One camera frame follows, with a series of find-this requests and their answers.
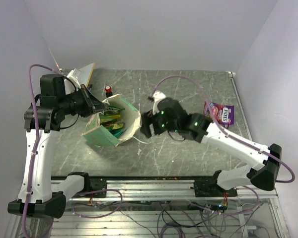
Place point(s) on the aluminium front base frame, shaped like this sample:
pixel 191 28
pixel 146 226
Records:
pixel 159 189

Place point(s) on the green spring tea candy packet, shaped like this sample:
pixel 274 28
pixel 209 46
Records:
pixel 111 121

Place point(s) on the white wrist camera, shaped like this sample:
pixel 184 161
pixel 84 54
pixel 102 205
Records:
pixel 74 75
pixel 156 98

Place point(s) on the small whiteboard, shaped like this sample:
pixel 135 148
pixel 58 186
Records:
pixel 85 75

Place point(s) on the purple Fox's candy packet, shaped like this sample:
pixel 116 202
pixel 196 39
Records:
pixel 224 114

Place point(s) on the green illustrated paper bag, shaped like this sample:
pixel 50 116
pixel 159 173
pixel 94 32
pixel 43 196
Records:
pixel 99 136

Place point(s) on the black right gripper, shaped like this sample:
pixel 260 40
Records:
pixel 148 118

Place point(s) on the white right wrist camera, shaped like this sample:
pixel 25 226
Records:
pixel 156 98

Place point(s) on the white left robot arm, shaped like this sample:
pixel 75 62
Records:
pixel 38 197

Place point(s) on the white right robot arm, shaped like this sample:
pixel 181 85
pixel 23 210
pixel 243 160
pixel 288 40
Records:
pixel 261 170

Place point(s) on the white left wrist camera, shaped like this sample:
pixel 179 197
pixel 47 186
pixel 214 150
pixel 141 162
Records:
pixel 74 75

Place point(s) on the aluminium table edge rail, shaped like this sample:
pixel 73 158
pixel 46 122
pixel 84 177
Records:
pixel 232 76

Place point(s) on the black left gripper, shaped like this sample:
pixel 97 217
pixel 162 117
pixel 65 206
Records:
pixel 93 104

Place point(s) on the teal candy packet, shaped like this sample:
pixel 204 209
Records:
pixel 118 132

